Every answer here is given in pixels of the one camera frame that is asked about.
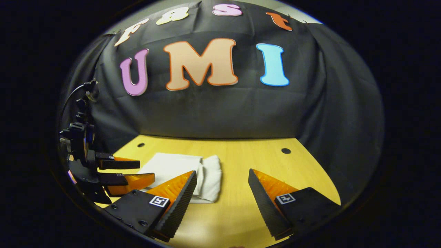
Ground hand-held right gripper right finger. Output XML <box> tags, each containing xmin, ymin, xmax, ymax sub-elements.
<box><xmin>248</xmin><ymin>168</ymin><xmax>342</xmax><ymax>241</ymax></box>

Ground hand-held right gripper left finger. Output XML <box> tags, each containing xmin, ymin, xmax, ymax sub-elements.
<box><xmin>103</xmin><ymin>170</ymin><xmax>198</xmax><ymax>243</ymax></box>

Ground cream white jeans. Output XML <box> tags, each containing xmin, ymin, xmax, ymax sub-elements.
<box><xmin>137</xmin><ymin>153</ymin><xmax>223</xmax><ymax>204</ymax></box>

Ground black backdrop cloth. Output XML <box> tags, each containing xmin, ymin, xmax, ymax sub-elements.
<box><xmin>57</xmin><ymin>0</ymin><xmax>384</xmax><ymax>204</ymax></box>

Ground black cable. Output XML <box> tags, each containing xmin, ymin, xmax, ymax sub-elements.
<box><xmin>60</xmin><ymin>83</ymin><xmax>89</xmax><ymax>131</ymax></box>

